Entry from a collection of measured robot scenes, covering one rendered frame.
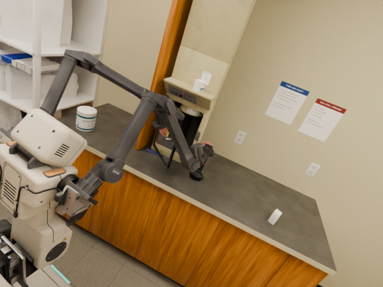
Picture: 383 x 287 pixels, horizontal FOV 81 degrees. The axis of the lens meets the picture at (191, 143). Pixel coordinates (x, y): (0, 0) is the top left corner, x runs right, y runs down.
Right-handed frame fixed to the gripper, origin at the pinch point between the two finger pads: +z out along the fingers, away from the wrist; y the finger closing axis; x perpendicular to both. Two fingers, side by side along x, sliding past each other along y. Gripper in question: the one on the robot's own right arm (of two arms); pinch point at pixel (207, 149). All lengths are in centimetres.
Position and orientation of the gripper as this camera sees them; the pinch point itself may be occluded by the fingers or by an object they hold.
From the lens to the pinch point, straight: 144.4
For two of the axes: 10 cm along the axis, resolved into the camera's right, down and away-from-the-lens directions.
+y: 3.2, -8.4, -4.4
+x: -8.9, -4.2, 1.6
